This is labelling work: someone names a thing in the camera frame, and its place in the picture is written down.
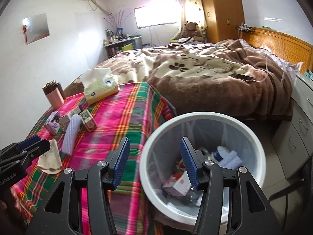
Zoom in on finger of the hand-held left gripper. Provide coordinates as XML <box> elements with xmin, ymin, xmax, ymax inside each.
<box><xmin>25</xmin><ymin>139</ymin><xmax>51</xmax><ymax>163</ymax></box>
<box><xmin>15</xmin><ymin>135</ymin><xmax>42</xmax><ymax>153</ymax></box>

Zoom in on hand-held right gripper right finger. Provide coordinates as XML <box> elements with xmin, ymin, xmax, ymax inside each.
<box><xmin>179</xmin><ymin>138</ymin><xmax>286</xmax><ymax>235</ymax></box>

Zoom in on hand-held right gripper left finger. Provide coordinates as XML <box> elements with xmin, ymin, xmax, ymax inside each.
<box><xmin>26</xmin><ymin>136</ymin><xmax>131</xmax><ymax>235</ymax></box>

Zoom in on brown paper bag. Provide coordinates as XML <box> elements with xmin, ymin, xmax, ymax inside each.
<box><xmin>37</xmin><ymin>139</ymin><xmax>63</xmax><ymax>175</ymax></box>

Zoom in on white red carton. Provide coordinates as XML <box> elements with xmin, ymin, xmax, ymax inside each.
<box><xmin>161</xmin><ymin>171</ymin><xmax>193</xmax><ymax>196</ymax></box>

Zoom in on white yogurt cup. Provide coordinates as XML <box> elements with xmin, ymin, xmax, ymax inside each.
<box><xmin>213</xmin><ymin>146</ymin><xmax>230</xmax><ymax>162</ymax></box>

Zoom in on white trash bin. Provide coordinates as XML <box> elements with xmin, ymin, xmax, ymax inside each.
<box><xmin>139</xmin><ymin>112</ymin><xmax>267</xmax><ymax>222</ymax></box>

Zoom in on white plastic pack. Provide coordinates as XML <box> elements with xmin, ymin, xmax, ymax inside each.
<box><xmin>219</xmin><ymin>150</ymin><xmax>242</xmax><ymax>168</ymax></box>

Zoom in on purple drink carton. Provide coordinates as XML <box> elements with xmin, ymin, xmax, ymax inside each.
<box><xmin>44</xmin><ymin>111</ymin><xmax>61</xmax><ymax>135</ymax></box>

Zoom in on white foam net sleeve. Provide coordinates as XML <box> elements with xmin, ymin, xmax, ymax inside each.
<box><xmin>61</xmin><ymin>115</ymin><xmax>82</xmax><ymax>156</ymax></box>

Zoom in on white drink carton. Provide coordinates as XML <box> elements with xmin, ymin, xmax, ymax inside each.
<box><xmin>59</xmin><ymin>114</ymin><xmax>74</xmax><ymax>130</ymax></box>

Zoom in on plaid cloth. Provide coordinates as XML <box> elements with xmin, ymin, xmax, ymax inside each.
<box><xmin>11</xmin><ymin>82</ymin><xmax>176</xmax><ymax>235</ymax></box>

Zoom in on green red drink carton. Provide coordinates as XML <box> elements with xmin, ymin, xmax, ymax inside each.
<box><xmin>79</xmin><ymin>110</ymin><xmax>98</xmax><ymax>131</ymax></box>

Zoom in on pink mug with brown lid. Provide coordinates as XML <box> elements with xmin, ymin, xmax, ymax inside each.
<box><xmin>42</xmin><ymin>80</ymin><xmax>66</xmax><ymax>109</ymax></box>

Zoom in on tissue pack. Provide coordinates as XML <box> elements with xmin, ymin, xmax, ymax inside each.
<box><xmin>80</xmin><ymin>68</ymin><xmax>120</xmax><ymax>104</ymax></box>

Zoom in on bed with brown blanket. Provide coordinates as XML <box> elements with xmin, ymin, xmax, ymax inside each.
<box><xmin>94</xmin><ymin>39</ymin><xmax>294</xmax><ymax>121</ymax></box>

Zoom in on black phone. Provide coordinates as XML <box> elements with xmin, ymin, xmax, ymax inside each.
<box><xmin>232</xmin><ymin>73</ymin><xmax>255</xmax><ymax>82</ymax></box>

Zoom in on white nightstand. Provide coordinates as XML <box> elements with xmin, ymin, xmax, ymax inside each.
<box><xmin>270</xmin><ymin>72</ymin><xmax>313</xmax><ymax>179</ymax></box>

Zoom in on small dark shelf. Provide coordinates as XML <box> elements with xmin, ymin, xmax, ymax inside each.
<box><xmin>104</xmin><ymin>37</ymin><xmax>142</xmax><ymax>59</ymax></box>

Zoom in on group of toiletry bottles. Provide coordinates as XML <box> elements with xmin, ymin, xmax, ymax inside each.
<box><xmin>104</xmin><ymin>29</ymin><xmax>130</xmax><ymax>46</ymax></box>

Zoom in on brown teddy bear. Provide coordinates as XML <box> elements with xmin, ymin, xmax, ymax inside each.
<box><xmin>180</xmin><ymin>22</ymin><xmax>204</xmax><ymax>42</ymax></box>

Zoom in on dried branches in vase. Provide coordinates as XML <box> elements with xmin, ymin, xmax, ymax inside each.
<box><xmin>103</xmin><ymin>9</ymin><xmax>131</xmax><ymax>38</ymax></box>

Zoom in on lilac bed sheet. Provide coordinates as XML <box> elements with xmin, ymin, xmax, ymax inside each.
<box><xmin>241</xmin><ymin>39</ymin><xmax>304</xmax><ymax>79</ymax></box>

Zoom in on power strip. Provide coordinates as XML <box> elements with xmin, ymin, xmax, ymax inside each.
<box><xmin>236</xmin><ymin>23</ymin><xmax>255</xmax><ymax>33</ymax></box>

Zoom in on wooden headboard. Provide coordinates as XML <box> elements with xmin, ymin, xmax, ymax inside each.
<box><xmin>241</xmin><ymin>27</ymin><xmax>313</xmax><ymax>72</ymax></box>

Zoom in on window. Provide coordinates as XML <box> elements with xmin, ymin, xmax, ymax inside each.
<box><xmin>134</xmin><ymin>5</ymin><xmax>179</xmax><ymax>28</ymax></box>

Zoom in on white wrapped pipe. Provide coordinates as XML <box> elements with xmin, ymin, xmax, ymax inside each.
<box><xmin>84</xmin><ymin>0</ymin><xmax>110</xmax><ymax>14</ymax></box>

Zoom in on wooden wardrobe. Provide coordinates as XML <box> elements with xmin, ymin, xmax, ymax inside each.
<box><xmin>197</xmin><ymin>0</ymin><xmax>245</xmax><ymax>43</ymax></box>

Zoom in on patterned curtain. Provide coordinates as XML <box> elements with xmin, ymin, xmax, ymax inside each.
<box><xmin>172</xmin><ymin>0</ymin><xmax>207</xmax><ymax>33</ymax></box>

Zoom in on black cable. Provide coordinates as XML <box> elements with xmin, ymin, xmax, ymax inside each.
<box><xmin>268</xmin><ymin>165</ymin><xmax>313</xmax><ymax>201</ymax></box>

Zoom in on silver wall mirror sheet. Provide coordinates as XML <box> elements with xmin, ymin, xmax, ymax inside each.
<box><xmin>22</xmin><ymin>13</ymin><xmax>50</xmax><ymax>44</ymax></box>

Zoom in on white cable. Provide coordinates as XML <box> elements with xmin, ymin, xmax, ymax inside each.
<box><xmin>262</xmin><ymin>33</ymin><xmax>294</xmax><ymax>89</ymax></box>

